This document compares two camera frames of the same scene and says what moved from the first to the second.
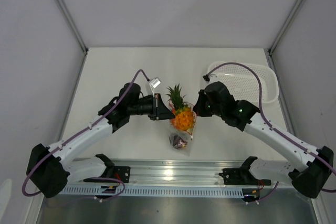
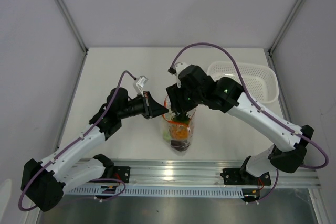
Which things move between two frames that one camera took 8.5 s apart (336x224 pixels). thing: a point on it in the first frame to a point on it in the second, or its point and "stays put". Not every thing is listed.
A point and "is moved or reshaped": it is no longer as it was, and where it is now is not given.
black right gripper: x=198 y=107 to x=175 y=94
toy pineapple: x=184 y=115 is moved or reshaped
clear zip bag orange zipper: x=182 y=126 is moved or reshaped
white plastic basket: x=243 y=83 stays put
